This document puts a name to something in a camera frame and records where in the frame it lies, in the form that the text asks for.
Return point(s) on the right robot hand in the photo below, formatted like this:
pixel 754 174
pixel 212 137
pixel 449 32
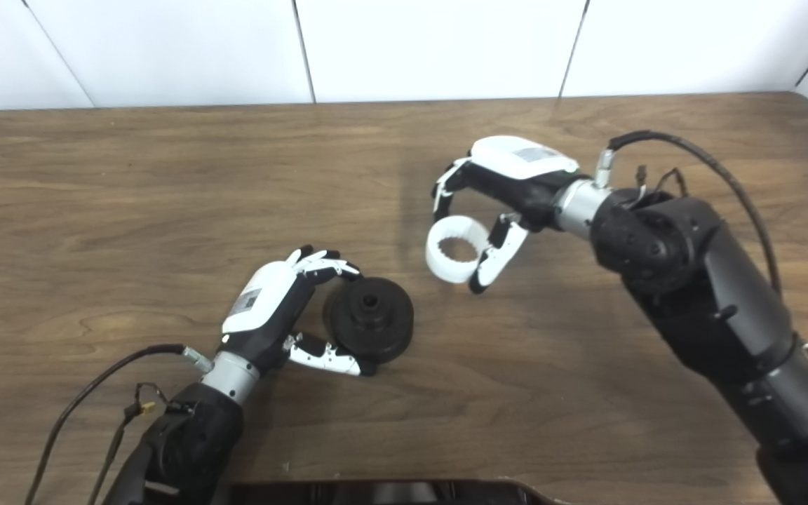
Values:
pixel 516 165

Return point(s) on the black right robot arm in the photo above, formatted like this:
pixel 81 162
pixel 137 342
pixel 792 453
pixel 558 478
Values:
pixel 712 301

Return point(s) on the round black plastic part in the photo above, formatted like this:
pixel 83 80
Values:
pixel 386 330

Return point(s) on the black robot torso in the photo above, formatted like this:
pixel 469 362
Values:
pixel 390 492

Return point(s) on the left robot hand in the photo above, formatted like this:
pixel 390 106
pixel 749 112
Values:
pixel 260 298

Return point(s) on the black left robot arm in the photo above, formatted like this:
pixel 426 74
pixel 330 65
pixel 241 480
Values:
pixel 193 442

